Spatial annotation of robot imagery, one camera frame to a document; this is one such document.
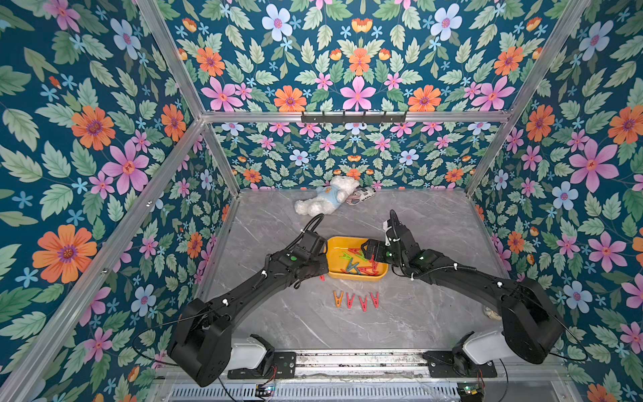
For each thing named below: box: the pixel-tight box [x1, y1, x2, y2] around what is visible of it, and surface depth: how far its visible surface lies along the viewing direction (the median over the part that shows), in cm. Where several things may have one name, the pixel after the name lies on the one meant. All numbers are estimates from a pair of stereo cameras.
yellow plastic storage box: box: [326, 236, 390, 283], surface depth 96 cm
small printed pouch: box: [345, 186, 377, 206], surface depth 117 cm
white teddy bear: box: [294, 175, 361, 217], surface depth 109 cm
